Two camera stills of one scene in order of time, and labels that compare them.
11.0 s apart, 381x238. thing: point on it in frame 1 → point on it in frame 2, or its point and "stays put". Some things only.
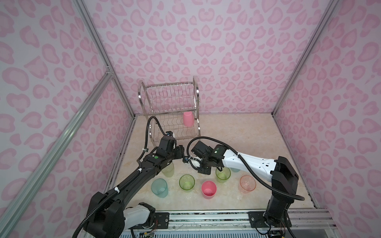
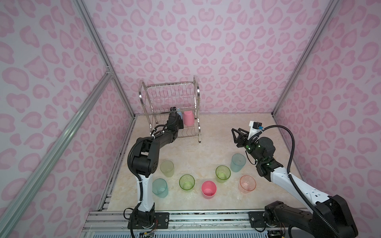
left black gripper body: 170,156 → 180,125
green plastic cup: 222,176 stays put
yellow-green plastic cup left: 168,170 stays put
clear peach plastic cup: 247,183 stays put
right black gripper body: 205,166 → 250,146
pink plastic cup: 188,118 stays put
